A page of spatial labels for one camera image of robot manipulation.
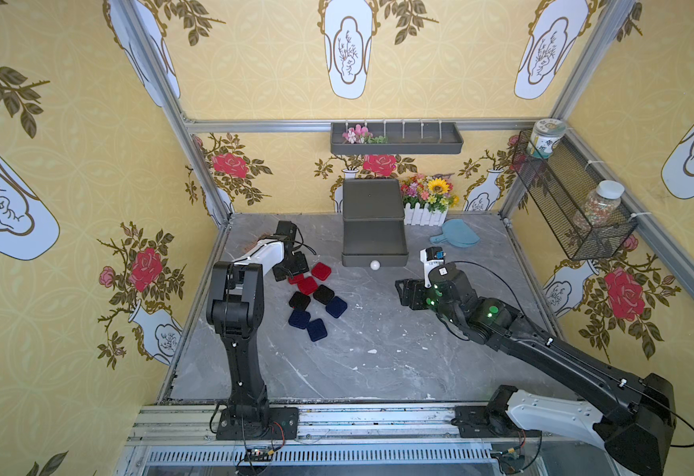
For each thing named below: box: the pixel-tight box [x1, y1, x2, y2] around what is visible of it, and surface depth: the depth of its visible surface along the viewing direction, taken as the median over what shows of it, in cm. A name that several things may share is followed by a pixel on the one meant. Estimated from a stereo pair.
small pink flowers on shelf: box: [342, 123, 388, 145], surface depth 89 cm
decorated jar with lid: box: [527, 118, 568, 160], surface depth 87 cm
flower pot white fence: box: [400, 173, 461, 228], surface depth 109 cm
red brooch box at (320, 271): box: [311, 261, 333, 281], surface depth 105 cm
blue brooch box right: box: [325, 295, 348, 319], surface depth 97 cm
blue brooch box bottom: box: [305, 318, 329, 343], surface depth 92 cm
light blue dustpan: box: [429, 219, 481, 248], surface depth 118 cm
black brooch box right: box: [313, 284, 336, 305], surface depth 100 cm
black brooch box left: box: [288, 291, 311, 311], surface depth 98 cm
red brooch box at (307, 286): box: [297, 276, 319, 295], surface depth 102 cm
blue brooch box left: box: [287, 308, 312, 330], surface depth 94 cm
